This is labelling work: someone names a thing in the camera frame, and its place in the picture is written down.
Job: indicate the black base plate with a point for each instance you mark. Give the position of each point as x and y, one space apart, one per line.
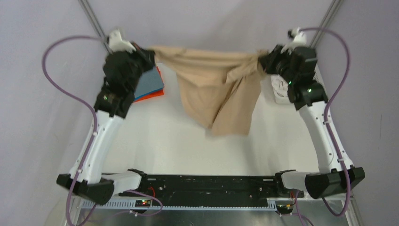
195 190

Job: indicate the white slotted cable duct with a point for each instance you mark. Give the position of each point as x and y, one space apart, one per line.
136 204

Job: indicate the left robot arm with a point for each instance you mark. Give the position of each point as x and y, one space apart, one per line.
86 179

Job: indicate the aluminium frame post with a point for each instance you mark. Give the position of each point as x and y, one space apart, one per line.
326 21
90 14

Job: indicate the left aluminium frame post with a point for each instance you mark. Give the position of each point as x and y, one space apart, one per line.
90 14

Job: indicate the beige t shirt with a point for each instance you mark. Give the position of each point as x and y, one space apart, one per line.
219 90

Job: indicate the folded orange t shirt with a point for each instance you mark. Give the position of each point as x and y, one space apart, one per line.
156 93

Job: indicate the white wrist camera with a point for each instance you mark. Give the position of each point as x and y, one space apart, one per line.
117 43
297 37

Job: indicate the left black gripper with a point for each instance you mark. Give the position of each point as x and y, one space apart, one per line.
146 56

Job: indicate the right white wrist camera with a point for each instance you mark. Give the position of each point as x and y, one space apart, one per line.
297 37

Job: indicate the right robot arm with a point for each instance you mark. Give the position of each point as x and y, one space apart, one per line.
337 173

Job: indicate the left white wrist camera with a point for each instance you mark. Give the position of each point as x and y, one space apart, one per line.
117 43

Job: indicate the right aluminium frame post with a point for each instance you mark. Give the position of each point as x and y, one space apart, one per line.
326 21

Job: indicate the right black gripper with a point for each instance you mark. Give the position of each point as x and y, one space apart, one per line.
269 60

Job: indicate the crumpled white t shirt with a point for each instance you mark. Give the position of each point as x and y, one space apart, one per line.
280 86

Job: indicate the folded grey-blue t shirt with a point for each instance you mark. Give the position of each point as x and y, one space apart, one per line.
149 85

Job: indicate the white plastic basket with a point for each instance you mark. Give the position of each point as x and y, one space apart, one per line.
317 77

